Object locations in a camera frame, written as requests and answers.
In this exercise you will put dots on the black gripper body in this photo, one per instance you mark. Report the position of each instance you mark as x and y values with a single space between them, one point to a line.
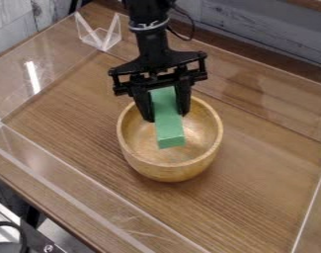
160 66

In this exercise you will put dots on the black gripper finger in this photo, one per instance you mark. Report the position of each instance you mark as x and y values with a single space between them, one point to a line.
144 102
183 90

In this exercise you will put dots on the green rectangular block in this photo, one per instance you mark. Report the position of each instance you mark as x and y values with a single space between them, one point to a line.
168 118

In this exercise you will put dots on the brown wooden bowl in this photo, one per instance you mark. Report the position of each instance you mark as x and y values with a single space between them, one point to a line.
179 163

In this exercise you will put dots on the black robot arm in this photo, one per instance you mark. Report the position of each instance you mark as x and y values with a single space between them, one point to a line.
148 11

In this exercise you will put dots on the clear acrylic corner bracket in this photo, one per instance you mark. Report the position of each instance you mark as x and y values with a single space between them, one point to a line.
100 38

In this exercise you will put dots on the black metal table bracket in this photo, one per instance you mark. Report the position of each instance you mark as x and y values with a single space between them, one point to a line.
38 243

